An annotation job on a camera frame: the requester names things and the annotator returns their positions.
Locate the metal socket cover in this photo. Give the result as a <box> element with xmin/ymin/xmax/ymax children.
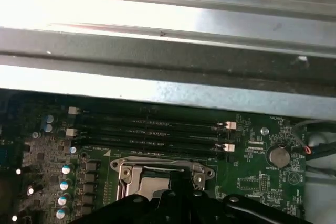
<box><xmin>118</xmin><ymin>163</ymin><xmax>207</xmax><ymax>204</ymax></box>

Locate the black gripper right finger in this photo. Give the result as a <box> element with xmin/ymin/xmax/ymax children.
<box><xmin>183</xmin><ymin>170</ymin><xmax>308</xmax><ymax>224</ymax></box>

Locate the green motherboard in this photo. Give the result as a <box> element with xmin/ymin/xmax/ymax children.
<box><xmin>0</xmin><ymin>90</ymin><xmax>308</xmax><ymax>224</ymax></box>

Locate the grey wire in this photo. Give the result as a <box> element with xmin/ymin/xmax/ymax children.
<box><xmin>293</xmin><ymin>120</ymin><xmax>336</xmax><ymax>154</ymax></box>

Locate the silver square CPU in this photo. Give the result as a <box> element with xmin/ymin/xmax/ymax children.
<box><xmin>140</xmin><ymin>175</ymin><xmax>173</xmax><ymax>198</ymax></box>

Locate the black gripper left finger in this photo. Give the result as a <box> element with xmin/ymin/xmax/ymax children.
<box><xmin>70</xmin><ymin>170</ymin><xmax>186</xmax><ymax>224</ymax></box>

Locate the CPU socket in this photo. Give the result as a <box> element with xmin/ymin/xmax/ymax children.
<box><xmin>109</xmin><ymin>154</ymin><xmax>216</xmax><ymax>205</ymax></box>

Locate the thin wire locking lever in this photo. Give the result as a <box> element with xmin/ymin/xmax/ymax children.
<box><xmin>119</xmin><ymin>156</ymin><xmax>196</xmax><ymax>166</ymax></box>

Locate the silver coin battery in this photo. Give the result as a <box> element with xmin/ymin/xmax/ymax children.
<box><xmin>266</xmin><ymin>145</ymin><xmax>291</xmax><ymax>168</ymax></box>

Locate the black open PC case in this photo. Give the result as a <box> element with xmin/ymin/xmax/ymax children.
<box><xmin>0</xmin><ymin>26</ymin><xmax>336</xmax><ymax>224</ymax></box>

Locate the black RAM slot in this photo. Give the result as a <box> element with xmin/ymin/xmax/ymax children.
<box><xmin>76</xmin><ymin>137</ymin><xmax>236</xmax><ymax>153</ymax></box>
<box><xmin>76</xmin><ymin>115</ymin><xmax>237</xmax><ymax>131</ymax></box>
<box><xmin>65</xmin><ymin>128</ymin><xmax>226</xmax><ymax>143</ymax></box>
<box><xmin>67</xmin><ymin>106</ymin><xmax>229</xmax><ymax>122</ymax></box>

